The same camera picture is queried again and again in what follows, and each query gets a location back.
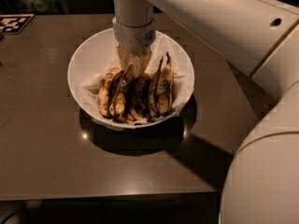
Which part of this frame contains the black white fiducial marker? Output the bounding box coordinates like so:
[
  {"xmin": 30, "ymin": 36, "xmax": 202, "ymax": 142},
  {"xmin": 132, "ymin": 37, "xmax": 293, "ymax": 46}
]
[{"xmin": 0, "ymin": 14, "xmax": 34, "ymax": 35}]

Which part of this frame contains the stickered right banana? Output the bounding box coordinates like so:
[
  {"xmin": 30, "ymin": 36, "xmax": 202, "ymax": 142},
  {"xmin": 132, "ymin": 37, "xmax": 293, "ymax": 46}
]
[{"xmin": 156, "ymin": 53, "xmax": 174, "ymax": 116}]

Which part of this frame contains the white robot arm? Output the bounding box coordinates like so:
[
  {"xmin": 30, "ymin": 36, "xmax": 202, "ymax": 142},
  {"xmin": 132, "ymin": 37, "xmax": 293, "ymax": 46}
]
[{"xmin": 113, "ymin": 0, "xmax": 299, "ymax": 224}]

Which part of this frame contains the thin spotted banana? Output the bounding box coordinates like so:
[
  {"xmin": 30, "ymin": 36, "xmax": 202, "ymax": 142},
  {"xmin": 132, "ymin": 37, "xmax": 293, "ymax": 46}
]
[{"xmin": 148, "ymin": 58, "xmax": 164, "ymax": 118}]

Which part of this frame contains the white bowl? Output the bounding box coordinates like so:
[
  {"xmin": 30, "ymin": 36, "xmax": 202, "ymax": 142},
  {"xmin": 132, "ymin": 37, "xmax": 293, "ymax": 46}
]
[{"xmin": 67, "ymin": 27, "xmax": 195, "ymax": 131}]

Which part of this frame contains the white paper towel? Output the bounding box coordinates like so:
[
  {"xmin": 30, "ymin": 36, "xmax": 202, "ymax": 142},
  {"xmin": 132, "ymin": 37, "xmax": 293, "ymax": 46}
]
[{"xmin": 79, "ymin": 31, "xmax": 194, "ymax": 131}]

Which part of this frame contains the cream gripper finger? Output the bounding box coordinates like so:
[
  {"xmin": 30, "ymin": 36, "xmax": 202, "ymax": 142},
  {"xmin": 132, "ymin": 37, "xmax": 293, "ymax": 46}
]
[
  {"xmin": 133, "ymin": 49, "xmax": 152, "ymax": 78},
  {"xmin": 117, "ymin": 45, "xmax": 134, "ymax": 71}
]

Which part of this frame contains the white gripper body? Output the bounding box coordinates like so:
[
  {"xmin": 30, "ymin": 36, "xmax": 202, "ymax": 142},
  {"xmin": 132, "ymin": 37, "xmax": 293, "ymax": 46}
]
[{"xmin": 112, "ymin": 18, "xmax": 156, "ymax": 53}]

